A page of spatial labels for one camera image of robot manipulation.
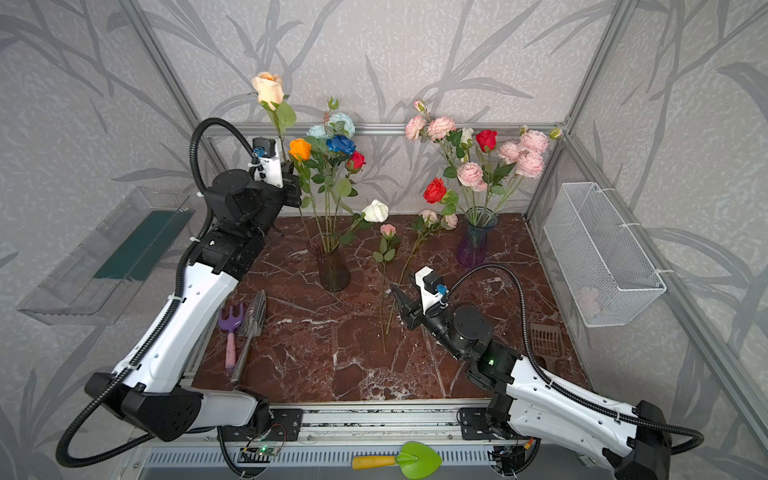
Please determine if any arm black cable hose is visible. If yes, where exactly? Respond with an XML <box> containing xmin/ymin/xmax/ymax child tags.
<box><xmin>55</xmin><ymin>116</ymin><xmax>256</xmax><ymax>469</ymax></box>
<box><xmin>443</xmin><ymin>262</ymin><xmax>706</xmax><ymax>456</ymax></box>

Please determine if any purple toy rake pink handle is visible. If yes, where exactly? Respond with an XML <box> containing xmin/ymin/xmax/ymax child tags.
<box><xmin>217</xmin><ymin>303</ymin><xmax>245</xmax><ymax>370</ymax></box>

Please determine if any green stem small red rose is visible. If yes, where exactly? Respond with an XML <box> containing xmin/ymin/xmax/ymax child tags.
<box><xmin>326</xmin><ymin>151</ymin><xmax>366</xmax><ymax>250</ymax></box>

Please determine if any small pink bud spray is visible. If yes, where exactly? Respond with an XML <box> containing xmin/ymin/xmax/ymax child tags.
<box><xmin>383</xmin><ymin>208</ymin><xmax>460</xmax><ymax>337</ymax></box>

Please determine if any small green circuit board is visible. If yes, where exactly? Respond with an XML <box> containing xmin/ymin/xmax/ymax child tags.
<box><xmin>239</xmin><ymin>445</ymin><xmax>283</xmax><ymax>464</ymax></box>

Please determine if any peach rosebud stem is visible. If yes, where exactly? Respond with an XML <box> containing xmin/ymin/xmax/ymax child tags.
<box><xmin>251</xmin><ymin>72</ymin><xmax>297</xmax><ymax>164</ymax></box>

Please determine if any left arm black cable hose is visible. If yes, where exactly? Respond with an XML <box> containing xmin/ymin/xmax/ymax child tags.
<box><xmin>55</xmin><ymin>116</ymin><xmax>256</xmax><ymax>469</ymax></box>

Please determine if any white wire mesh basket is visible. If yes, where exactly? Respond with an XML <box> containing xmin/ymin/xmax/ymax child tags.
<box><xmin>544</xmin><ymin>182</ymin><xmax>667</xmax><ymax>328</ymax></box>

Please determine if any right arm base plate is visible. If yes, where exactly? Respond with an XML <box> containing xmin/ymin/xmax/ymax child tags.
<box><xmin>456</xmin><ymin>407</ymin><xmax>512</xmax><ymax>441</ymax></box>

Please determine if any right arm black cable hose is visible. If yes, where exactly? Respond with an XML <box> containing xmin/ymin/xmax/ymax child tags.
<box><xmin>443</xmin><ymin>262</ymin><xmax>706</xmax><ymax>456</ymax></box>

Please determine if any brown plastic scoop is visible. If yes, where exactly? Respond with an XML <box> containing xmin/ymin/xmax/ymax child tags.
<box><xmin>530</xmin><ymin>324</ymin><xmax>564</xmax><ymax>373</ymax></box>

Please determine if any dark red rose stem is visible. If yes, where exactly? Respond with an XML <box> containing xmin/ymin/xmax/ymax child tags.
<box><xmin>475</xmin><ymin>130</ymin><xmax>519</xmax><ymax>186</ymax></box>

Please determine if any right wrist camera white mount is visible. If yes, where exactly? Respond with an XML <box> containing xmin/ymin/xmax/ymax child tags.
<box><xmin>414</xmin><ymin>267</ymin><xmax>449</xmax><ymax>314</ymax></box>

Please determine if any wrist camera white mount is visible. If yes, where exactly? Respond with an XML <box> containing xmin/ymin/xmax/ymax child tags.
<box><xmin>414</xmin><ymin>267</ymin><xmax>449</xmax><ymax>314</ymax></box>
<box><xmin>249</xmin><ymin>137</ymin><xmax>284</xmax><ymax>188</ymax></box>

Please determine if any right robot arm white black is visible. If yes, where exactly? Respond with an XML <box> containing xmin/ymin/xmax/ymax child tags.
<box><xmin>392</xmin><ymin>288</ymin><xmax>671</xmax><ymax>479</ymax></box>

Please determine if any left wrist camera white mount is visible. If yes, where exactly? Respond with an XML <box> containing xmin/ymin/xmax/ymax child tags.
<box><xmin>249</xmin><ymin>137</ymin><xmax>284</xmax><ymax>188</ymax></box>

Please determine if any clear plastic wall tray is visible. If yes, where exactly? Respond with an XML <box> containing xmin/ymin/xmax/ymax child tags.
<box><xmin>18</xmin><ymin>187</ymin><xmax>195</xmax><ymax>326</ymax></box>

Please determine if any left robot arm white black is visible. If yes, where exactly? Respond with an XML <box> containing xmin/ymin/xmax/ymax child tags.
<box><xmin>85</xmin><ymin>169</ymin><xmax>301</xmax><ymax>442</ymax></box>

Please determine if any white rosebud stem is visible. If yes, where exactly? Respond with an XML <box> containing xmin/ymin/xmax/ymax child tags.
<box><xmin>461</xmin><ymin>127</ymin><xmax>474</xmax><ymax>147</ymax></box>

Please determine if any aluminium front rail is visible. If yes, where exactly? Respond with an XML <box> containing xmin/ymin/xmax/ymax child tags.
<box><xmin>113</xmin><ymin>400</ymin><xmax>631</xmax><ymax>469</ymax></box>

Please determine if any white rose stem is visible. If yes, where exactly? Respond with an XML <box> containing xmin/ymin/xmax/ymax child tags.
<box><xmin>337</xmin><ymin>199</ymin><xmax>389</xmax><ymax>245</ymax></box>

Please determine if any green toy shovel yellow handle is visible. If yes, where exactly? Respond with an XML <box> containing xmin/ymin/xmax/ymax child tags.
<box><xmin>352</xmin><ymin>442</ymin><xmax>442</xmax><ymax>480</ymax></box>

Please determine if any pink rosebud stem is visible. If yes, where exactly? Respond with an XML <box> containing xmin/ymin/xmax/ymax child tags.
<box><xmin>372</xmin><ymin>224</ymin><xmax>398</xmax><ymax>349</ymax></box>

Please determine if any dark glass cup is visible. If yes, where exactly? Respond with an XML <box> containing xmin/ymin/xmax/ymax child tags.
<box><xmin>308</xmin><ymin>234</ymin><xmax>351</xmax><ymax>292</ymax></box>

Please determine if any purple ribbed glass vase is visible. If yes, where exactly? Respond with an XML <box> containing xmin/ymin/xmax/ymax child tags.
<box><xmin>456</xmin><ymin>207</ymin><xmax>498</xmax><ymax>268</ymax></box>

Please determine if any white blue flower stem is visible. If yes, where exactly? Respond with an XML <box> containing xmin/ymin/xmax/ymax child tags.
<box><xmin>304</xmin><ymin>97</ymin><xmax>356</xmax><ymax>234</ymax></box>

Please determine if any orange rose stem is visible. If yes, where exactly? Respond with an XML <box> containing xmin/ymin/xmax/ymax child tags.
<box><xmin>288</xmin><ymin>139</ymin><xmax>327</xmax><ymax>247</ymax></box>

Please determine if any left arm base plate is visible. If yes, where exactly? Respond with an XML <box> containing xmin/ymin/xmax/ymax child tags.
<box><xmin>240</xmin><ymin>408</ymin><xmax>304</xmax><ymax>442</ymax></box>

